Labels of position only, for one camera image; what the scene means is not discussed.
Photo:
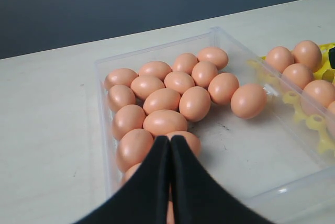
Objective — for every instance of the clear plastic bin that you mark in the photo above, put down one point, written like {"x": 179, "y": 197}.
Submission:
{"x": 258, "y": 160}

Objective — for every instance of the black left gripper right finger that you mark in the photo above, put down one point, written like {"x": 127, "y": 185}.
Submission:
{"x": 197, "y": 197}

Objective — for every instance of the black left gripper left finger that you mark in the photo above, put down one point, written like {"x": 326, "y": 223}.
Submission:
{"x": 144, "y": 197}

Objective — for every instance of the yellow plastic egg tray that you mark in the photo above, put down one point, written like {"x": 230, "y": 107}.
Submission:
{"x": 284, "y": 99}

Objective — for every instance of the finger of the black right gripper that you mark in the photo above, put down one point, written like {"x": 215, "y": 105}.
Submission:
{"x": 331, "y": 57}

